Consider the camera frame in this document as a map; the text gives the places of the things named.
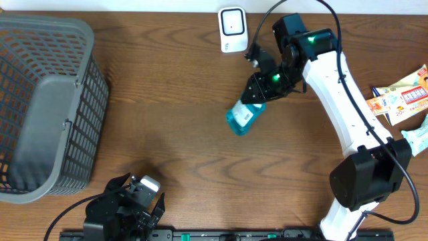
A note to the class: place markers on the white barcode scanner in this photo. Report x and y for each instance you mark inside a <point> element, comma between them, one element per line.
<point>233,29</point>

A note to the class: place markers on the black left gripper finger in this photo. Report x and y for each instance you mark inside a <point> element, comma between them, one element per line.
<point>118,184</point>
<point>158,211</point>

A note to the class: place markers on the teal wet wipes pack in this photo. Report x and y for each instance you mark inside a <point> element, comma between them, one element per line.
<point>417,138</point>

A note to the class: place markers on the orange snack bag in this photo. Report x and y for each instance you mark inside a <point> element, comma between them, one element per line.
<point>405,98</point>

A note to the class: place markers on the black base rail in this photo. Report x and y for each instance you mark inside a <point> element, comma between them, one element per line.
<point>287,234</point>

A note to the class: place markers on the teal mouthwash bottle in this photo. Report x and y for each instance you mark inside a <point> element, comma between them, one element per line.
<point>241,116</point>

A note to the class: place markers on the grey plastic basket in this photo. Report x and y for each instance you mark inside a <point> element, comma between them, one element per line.
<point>53,104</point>

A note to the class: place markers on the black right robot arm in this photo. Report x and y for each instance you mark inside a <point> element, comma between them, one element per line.
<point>374,162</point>

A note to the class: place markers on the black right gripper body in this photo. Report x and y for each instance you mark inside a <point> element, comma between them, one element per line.
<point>277,82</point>

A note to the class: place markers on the small orange box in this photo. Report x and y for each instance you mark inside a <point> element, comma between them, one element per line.
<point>381,104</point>

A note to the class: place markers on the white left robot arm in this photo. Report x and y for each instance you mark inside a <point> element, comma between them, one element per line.
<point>95,224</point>

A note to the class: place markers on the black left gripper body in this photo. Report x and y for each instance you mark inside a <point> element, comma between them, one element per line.
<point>129,217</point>

